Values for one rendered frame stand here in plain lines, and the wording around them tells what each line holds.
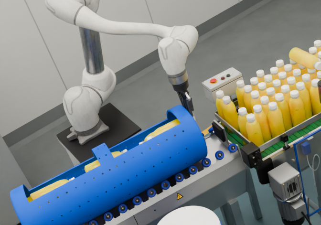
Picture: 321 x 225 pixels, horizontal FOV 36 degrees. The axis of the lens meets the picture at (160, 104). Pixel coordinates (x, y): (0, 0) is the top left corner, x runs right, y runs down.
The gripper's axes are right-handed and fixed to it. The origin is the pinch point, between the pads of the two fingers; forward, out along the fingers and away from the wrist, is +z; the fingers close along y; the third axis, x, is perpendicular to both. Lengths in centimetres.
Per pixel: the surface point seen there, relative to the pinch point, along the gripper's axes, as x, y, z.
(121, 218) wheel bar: 51, -14, 23
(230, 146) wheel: -10.6, -12.3, 18.7
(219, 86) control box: -27.0, 21.9, 7.0
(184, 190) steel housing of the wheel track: 19.1, -14.4, 26.7
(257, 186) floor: -46, 50, 116
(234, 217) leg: -2, -11, 63
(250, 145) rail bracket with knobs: -16.5, -21.2, 15.9
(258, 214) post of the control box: -31, 25, 113
